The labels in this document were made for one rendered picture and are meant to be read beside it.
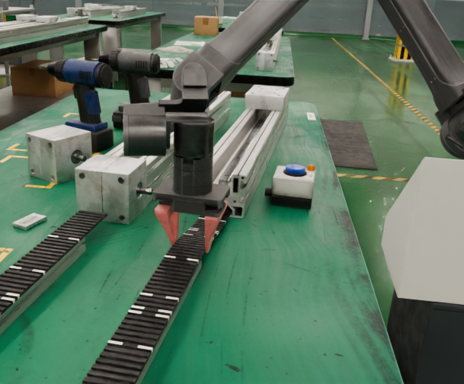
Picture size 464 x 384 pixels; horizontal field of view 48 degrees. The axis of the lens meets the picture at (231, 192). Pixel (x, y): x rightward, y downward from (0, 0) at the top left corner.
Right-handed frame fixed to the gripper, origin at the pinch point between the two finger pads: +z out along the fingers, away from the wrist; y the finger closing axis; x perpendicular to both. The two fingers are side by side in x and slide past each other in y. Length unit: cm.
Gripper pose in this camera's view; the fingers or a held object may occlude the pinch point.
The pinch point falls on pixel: (191, 244)
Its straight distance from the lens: 80.9
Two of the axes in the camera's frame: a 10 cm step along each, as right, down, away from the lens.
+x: -2.0, 3.4, -9.2
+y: -9.8, -1.2, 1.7
